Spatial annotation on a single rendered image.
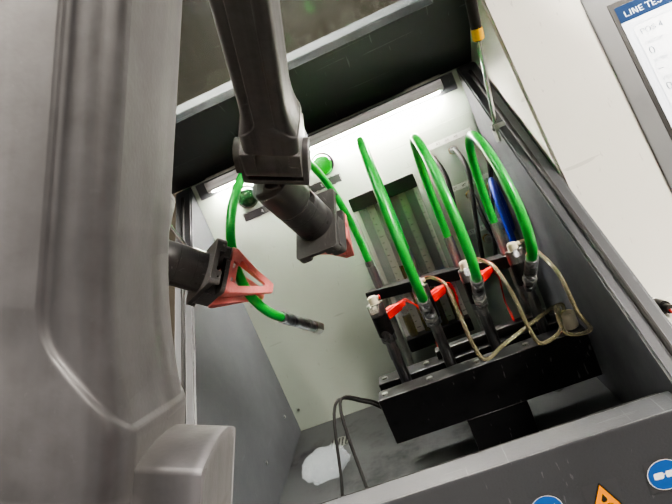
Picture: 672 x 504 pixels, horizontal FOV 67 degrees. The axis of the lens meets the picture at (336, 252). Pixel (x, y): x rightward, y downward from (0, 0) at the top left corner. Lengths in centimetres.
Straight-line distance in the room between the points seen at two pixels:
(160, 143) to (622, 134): 82
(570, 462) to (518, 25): 66
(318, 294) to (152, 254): 99
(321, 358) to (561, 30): 80
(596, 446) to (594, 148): 45
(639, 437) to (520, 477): 14
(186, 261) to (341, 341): 58
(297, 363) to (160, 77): 106
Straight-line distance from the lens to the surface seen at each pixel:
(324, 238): 69
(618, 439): 69
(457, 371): 85
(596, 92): 93
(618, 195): 90
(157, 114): 17
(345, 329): 116
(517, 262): 85
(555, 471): 69
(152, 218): 16
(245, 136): 54
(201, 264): 68
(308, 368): 120
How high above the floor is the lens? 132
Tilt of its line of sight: 7 degrees down
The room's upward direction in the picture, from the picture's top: 23 degrees counter-clockwise
